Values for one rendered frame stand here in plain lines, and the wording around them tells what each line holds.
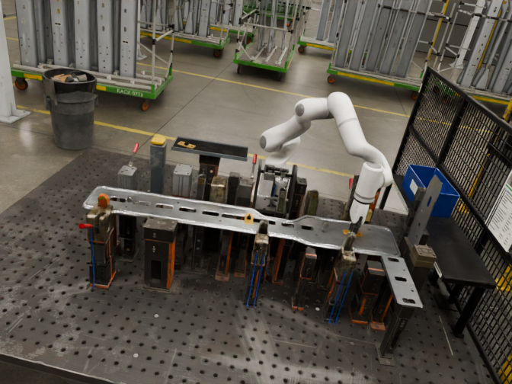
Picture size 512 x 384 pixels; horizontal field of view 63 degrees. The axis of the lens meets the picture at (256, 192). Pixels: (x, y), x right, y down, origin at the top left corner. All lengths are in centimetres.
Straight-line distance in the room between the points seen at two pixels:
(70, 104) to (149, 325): 305
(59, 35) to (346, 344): 544
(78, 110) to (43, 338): 304
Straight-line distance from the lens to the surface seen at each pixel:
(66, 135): 463
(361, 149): 181
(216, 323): 180
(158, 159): 214
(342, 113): 185
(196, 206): 192
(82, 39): 624
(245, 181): 200
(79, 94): 444
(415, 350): 198
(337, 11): 1130
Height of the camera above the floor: 203
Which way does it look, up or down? 30 degrees down
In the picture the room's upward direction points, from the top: 10 degrees clockwise
